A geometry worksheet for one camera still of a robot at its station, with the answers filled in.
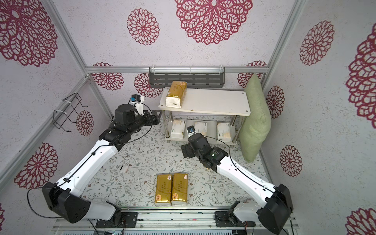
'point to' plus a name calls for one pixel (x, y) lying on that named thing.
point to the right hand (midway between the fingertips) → (190, 141)
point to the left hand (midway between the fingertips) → (155, 112)
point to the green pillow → (256, 128)
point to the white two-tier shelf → (224, 102)
